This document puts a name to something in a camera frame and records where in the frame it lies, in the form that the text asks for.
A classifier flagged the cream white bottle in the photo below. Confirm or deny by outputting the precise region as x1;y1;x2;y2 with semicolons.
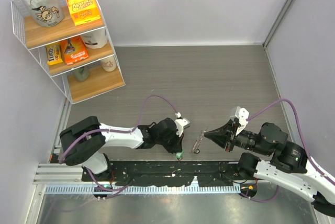
100;55;117;72

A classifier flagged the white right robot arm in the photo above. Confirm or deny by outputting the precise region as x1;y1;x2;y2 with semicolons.
204;119;334;217

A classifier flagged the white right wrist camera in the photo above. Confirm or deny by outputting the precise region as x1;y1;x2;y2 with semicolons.
230;106;249;136

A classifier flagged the yellow candy bag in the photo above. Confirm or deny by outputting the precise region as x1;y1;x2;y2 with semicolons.
46;42;63;66

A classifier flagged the white wire shelf rack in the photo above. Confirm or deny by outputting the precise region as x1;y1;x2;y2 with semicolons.
10;0;126;104

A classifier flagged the orange yellow snack box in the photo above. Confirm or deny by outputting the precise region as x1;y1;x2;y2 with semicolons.
66;0;101;26

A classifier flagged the green bottle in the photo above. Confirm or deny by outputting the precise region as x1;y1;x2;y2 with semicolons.
72;66;90;82

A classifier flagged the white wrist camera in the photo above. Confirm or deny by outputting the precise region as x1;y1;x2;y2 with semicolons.
174;112;190;137
230;106;249;136

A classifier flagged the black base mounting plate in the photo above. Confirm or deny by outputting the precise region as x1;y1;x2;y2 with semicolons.
93;161;254;187

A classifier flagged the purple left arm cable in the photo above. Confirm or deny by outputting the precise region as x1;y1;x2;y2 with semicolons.
59;95;181;200

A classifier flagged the white paper towel roll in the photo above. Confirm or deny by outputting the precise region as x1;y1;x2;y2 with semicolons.
81;28;108;49

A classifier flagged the orange snack packet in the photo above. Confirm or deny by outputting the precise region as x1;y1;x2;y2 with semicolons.
60;36;89;65

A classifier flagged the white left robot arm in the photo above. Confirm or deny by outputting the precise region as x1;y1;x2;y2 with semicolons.
59;114;190;181

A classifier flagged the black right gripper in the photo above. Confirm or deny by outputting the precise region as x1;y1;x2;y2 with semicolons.
204;117;271;155

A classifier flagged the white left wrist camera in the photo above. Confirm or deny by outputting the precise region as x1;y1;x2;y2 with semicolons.
174;112;190;137

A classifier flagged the grey paper bag with cartoon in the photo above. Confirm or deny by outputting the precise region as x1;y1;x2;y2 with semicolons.
22;0;64;27

